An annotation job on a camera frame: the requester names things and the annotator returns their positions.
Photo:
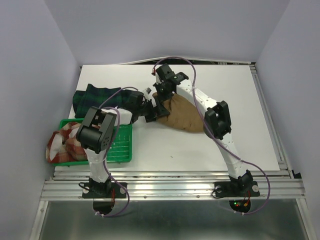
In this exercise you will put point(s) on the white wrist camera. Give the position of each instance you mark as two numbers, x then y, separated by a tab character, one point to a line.
147	94
157	78

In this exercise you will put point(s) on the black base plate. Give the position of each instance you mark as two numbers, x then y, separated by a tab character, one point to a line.
227	189
117	191

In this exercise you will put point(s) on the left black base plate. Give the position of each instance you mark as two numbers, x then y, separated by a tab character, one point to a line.
117	191

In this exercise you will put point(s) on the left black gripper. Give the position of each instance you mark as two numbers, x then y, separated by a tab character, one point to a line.
159	110

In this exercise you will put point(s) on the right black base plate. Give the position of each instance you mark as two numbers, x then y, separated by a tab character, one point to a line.
227	189

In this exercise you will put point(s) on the tan pleated skirt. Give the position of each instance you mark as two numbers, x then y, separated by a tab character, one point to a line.
182	116

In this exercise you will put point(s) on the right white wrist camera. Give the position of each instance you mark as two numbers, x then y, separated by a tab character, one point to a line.
157	78

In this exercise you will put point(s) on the green plastic tray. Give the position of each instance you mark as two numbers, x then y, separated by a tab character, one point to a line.
119	152

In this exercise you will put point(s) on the aluminium frame rail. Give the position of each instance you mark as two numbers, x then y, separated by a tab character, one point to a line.
179	204

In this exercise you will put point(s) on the red plaid skirt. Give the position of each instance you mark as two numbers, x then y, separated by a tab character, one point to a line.
63	146

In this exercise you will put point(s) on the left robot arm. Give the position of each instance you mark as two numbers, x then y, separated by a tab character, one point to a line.
99	129

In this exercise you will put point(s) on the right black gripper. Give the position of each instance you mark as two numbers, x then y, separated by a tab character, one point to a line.
156	86

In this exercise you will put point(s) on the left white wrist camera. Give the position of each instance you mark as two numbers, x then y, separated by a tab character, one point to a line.
147	94

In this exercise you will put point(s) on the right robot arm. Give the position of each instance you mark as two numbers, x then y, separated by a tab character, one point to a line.
217	123

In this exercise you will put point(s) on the green plaid skirt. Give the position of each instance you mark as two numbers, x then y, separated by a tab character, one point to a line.
93	96

